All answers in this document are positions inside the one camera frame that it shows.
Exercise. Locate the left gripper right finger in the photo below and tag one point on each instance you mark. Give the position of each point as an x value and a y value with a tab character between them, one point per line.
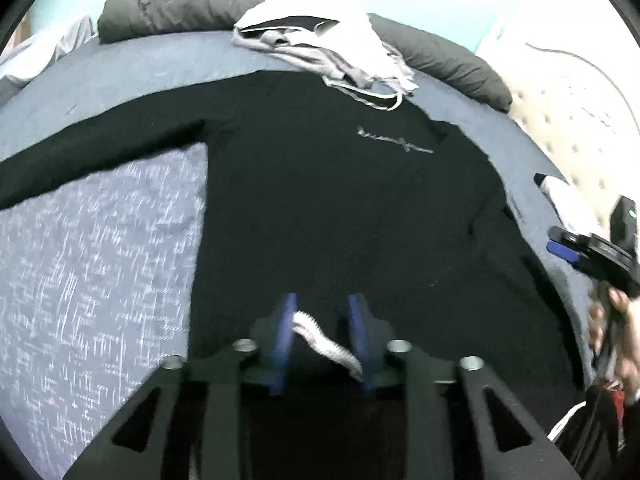
425	418

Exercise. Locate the grey sweatshirt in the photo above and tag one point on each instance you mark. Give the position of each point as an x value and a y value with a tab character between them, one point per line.
318	60

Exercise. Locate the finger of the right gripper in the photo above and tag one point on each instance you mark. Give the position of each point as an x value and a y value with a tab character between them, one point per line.
566	238
567	254

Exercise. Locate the light grey blanket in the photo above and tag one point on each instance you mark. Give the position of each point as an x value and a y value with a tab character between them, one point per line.
34	55

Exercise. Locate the cream tufted headboard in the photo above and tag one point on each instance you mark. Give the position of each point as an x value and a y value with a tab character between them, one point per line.
572	108

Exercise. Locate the person's black trousers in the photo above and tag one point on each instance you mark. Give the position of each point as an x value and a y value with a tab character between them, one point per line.
589	434

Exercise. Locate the blue patterned bed sheet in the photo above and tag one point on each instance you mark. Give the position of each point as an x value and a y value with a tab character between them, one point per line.
97	275

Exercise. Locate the black sweater white trim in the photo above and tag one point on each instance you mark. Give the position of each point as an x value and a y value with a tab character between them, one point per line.
314	193

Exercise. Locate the person's right hand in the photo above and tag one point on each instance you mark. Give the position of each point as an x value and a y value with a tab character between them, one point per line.
613	336

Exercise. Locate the white garment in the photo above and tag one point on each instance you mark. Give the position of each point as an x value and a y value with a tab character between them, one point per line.
338	25

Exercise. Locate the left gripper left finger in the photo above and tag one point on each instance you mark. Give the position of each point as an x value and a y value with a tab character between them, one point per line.
191	418

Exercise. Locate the folded lilac garment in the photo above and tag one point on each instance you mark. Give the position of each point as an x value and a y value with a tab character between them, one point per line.
579	212

